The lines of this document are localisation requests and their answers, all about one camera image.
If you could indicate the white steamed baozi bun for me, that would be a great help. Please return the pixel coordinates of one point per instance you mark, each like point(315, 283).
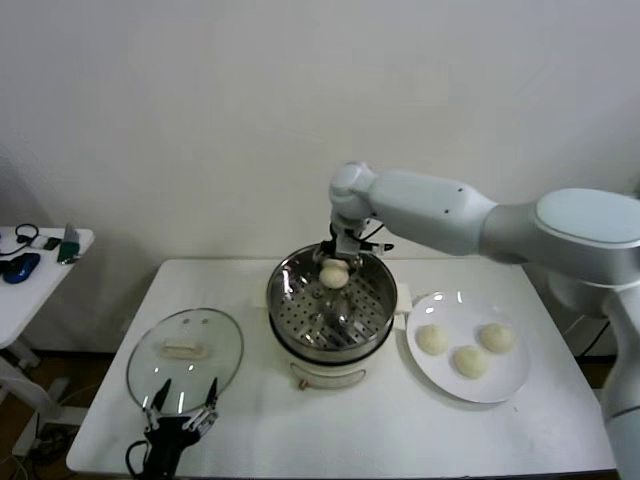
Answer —
point(433, 340)
point(470, 362)
point(497, 337)
point(332, 276)

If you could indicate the white round plate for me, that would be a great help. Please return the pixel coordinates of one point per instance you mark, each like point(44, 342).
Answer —
point(425, 370)

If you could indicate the perforated steel steamer basket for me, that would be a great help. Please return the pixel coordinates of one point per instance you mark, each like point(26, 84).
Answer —
point(370, 300)

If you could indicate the round glass pot lid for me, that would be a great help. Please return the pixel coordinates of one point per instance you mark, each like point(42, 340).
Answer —
point(210, 350)

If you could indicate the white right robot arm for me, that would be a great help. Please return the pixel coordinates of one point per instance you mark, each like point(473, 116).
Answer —
point(425, 205)

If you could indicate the small white black device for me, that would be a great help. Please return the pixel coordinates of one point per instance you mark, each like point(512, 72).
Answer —
point(45, 244)

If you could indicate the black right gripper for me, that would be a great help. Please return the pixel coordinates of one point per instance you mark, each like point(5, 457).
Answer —
point(347, 242)

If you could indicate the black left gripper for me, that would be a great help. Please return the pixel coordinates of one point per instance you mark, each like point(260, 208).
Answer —
point(165, 440)

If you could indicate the white side table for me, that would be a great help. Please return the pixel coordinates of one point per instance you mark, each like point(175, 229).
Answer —
point(30, 300)

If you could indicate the blue computer mouse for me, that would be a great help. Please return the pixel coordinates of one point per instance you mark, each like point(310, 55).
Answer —
point(22, 267)

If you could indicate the white electric cooker pot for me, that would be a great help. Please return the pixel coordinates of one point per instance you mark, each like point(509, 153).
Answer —
point(330, 375)

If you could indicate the black headset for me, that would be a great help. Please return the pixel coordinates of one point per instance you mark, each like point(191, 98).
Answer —
point(20, 240)

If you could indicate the green and grey tool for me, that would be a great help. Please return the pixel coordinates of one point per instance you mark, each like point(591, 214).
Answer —
point(69, 247)

